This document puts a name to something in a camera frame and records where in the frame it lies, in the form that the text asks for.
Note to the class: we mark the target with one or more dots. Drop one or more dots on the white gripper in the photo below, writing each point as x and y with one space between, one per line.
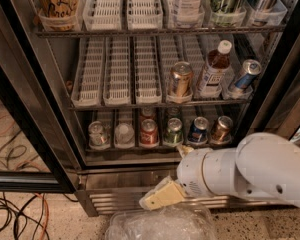
192 171

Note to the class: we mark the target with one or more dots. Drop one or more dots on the clear water bottle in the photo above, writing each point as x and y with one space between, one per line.
124 133

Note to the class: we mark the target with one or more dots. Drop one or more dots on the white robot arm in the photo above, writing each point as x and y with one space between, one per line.
262 167

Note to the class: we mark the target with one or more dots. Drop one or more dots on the copper can bottom shelf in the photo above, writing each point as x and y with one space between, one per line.
220 131

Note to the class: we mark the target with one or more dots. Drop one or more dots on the silver can bottom shelf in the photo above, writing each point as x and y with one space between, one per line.
97 133

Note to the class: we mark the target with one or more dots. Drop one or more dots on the gold can middle shelf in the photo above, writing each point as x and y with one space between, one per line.
180 78

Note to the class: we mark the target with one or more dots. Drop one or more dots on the stainless fridge cabinet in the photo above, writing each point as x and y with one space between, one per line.
113 181

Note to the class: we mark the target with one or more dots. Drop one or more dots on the white tray shelf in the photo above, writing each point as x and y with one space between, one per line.
147 77
144 14
87 86
117 80
103 15

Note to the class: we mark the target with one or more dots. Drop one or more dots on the brown tea bottle white cap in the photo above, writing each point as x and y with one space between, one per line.
216 64

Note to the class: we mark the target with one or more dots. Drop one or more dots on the glass fridge door right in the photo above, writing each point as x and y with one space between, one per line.
280 110

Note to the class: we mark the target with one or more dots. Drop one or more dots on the glass fridge door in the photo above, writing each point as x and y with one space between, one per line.
33 75
280 110

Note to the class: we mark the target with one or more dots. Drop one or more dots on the glass fridge door left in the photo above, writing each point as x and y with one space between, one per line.
33 75

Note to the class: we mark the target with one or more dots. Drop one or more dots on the white labelled bottle top shelf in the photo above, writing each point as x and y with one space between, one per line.
186 13

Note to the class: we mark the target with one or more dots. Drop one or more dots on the white tray top shelf right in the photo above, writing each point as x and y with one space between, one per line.
144 14

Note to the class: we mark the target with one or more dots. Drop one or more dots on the green can top shelf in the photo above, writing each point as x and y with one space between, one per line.
226 13

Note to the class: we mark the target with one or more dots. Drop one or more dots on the white tray top shelf left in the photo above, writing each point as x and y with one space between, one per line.
103 15

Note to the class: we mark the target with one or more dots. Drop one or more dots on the green soda can front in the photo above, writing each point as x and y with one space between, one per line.
173 132

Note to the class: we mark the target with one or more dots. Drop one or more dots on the green soda can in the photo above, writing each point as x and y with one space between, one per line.
173 112
173 132

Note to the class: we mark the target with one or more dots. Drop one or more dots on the blue soda can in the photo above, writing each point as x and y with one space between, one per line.
198 130

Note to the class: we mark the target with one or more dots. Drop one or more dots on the red soda can front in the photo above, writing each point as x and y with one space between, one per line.
149 132

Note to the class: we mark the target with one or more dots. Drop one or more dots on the red soda can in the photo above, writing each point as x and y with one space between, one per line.
147 113
149 132

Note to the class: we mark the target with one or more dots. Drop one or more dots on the clear plastic bag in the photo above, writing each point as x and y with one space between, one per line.
181 221

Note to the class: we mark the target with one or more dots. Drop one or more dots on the green soda can rear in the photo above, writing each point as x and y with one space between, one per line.
173 112

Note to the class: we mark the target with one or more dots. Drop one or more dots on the red soda can rear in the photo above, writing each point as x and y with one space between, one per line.
147 113

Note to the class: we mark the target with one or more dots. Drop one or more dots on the blue silver slim can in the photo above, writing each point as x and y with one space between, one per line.
249 71

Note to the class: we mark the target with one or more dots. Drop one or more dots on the orange LaCroix can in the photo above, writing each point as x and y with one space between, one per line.
58 15

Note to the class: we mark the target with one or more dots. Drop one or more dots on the bottom wire shelf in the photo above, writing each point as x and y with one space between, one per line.
157 148

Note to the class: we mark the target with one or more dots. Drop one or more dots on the wire shelf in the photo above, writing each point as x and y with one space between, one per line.
203 102
158 32
157 148

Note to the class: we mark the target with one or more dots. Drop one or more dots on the middle wire shelf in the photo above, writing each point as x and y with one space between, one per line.
203 102

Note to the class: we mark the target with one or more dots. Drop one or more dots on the top wire shelf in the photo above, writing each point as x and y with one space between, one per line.
158 32

